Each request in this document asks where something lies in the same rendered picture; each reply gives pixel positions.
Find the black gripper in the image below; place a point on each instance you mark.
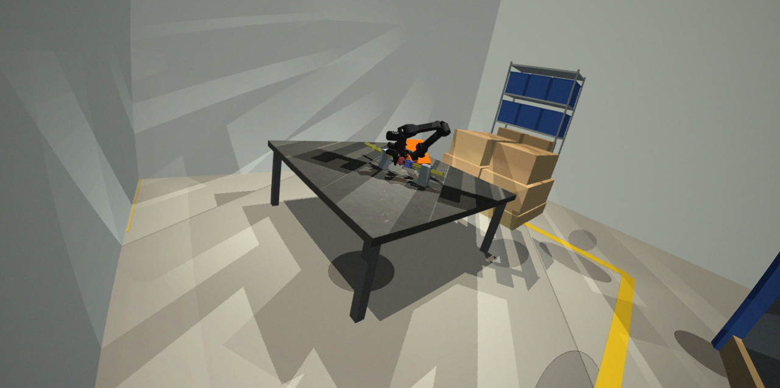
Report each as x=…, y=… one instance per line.
x=400, y=149

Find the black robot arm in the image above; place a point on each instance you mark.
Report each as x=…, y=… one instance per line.
x=409, y=130

